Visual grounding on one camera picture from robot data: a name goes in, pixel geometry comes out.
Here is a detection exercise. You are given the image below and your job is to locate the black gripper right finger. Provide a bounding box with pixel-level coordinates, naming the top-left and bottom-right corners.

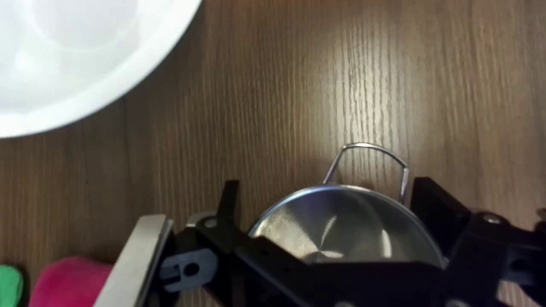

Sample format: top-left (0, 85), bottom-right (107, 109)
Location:
top-left (408, 175), bottom-right (474, 262)

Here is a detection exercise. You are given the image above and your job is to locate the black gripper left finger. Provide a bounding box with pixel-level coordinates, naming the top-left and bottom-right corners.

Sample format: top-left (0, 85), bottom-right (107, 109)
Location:
top-left (217, 177), bottom-right (242, 235)

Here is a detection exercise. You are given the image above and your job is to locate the small steel cup with handles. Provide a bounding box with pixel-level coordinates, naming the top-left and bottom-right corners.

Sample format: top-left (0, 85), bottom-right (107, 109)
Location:
top-left (246, 141), bottom-right (450, 269)

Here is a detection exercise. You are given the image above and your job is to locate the pink plush object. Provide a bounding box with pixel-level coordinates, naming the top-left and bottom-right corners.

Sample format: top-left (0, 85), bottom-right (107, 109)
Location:
top-left (27, 254), bottom-right (114, 307)

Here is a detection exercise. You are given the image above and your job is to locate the white plastic bowl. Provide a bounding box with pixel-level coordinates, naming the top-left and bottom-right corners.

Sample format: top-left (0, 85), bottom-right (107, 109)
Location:
top-left (0, 0), bottom-right (205, 139)

